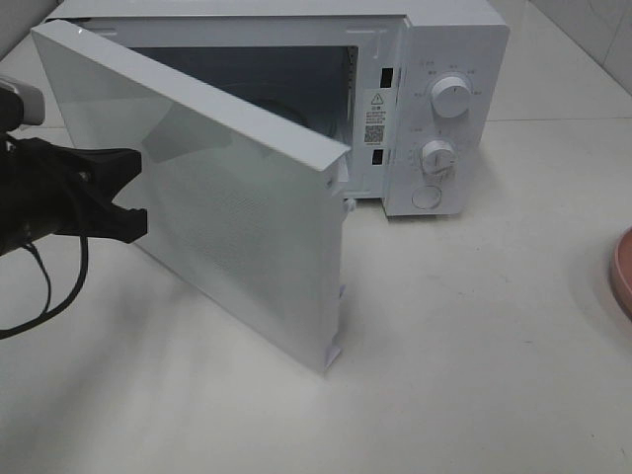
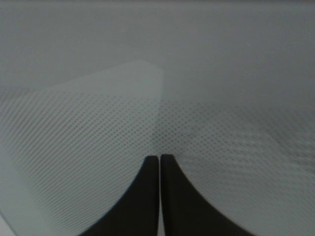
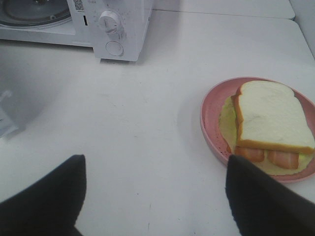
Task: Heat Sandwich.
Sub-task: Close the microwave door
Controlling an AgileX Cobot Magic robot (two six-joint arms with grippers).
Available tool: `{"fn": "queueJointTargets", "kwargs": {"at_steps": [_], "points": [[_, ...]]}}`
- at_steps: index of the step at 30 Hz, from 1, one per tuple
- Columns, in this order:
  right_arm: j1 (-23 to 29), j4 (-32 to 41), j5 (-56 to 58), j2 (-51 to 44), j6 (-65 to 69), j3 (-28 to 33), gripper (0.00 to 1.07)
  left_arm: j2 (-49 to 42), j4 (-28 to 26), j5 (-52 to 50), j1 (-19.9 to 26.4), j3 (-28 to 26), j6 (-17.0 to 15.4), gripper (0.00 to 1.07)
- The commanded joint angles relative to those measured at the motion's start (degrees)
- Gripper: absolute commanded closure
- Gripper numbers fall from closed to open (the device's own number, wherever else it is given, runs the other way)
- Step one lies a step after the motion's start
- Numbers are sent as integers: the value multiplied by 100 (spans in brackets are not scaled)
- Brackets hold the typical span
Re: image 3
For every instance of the white microwave oven body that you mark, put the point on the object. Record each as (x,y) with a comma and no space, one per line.
(82,29)

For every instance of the pink round plate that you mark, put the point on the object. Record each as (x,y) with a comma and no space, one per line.
(209,121)

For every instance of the round door release button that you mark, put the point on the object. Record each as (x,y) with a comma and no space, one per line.
(114,48)

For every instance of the white microwave knob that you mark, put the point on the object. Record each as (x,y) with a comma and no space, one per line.
(110,22)

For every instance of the glass microwave turntable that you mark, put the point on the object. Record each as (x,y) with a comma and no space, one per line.
(29,13)

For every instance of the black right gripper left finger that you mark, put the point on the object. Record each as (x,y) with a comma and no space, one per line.
(50,206)

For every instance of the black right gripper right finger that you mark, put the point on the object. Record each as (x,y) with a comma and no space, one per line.
(261,206)

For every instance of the white warning label sticker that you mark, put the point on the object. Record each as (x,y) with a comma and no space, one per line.
(78,4)

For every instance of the white bread sandwich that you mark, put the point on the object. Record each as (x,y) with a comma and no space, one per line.
(265,123)

